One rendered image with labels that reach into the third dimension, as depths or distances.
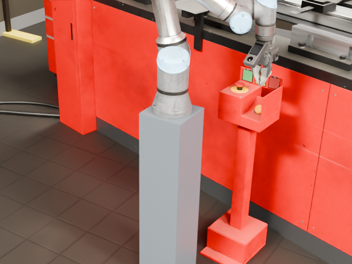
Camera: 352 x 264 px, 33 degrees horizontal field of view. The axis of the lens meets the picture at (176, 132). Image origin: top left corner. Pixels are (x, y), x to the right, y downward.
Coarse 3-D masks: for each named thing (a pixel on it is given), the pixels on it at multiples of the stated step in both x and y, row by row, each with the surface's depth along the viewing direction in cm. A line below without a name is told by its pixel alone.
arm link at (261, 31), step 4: (256, 28) 223; (260, 28) 221; (264, 28) 220; (268, 28) 220; (272, 28) 221; (256, 32) 224; (260, 32) 222; (264, 32) 221; (268, 32) 221; (272, 32) 222; (260, 36) 223; (264, 36) 222; (268, 36) 222
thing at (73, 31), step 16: (64, 0) 338; (80, 0) 333; (64, 16) 343; (80, 16) 336; (64, 32) 349; (80, 32) 340; (64, 48) 354; (80, 48) 344; (64, 64) 360; (80, 64) 349; (64, 80) 365; (80, 80) 353; (64, 96) 371; (80, 96) 358; (64, 112) 377; (80, 112) 364; (80, 128) 370
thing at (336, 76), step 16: (96, 0) 334; (112, 0) 324; (128, 0) 322; (144, 16) 309; (192, 32) 287; (208, 32) 279; (224, 32) 278; (240, 48) 268; (288, 64) 251; (304, 64) 245; (320, 64) 245; (336, 80) 236
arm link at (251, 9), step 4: (236, 0) 219; (240, 0) 218; (244, 0) 218; (248, 0) 218; (252, 0) 218; (240, 4) 214; (244, 4) 215; (248, 4) 217; (252, 4) 217; (248, 8) 215; (252, 8) 217; (252, 12) 217; (252, 16) 218
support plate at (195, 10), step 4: (180, 0) 278; (184, 0) 279; (188, 0) 279; (192, 0) 279; (176, 4) 272; (180, 4) 272; (184, 4) 272; (188, 4) 273; (192, 4) 273; (196, 4) 273; (200, 4) 273; (180, 8) 269; (184, 8) 267; (188, 8) 267; (192, 8) 267; (196, 8) 267; (200, 8) 267; (204, 8) 267; (192, 12) 264; (196, 12) 263; (200, 12) 265
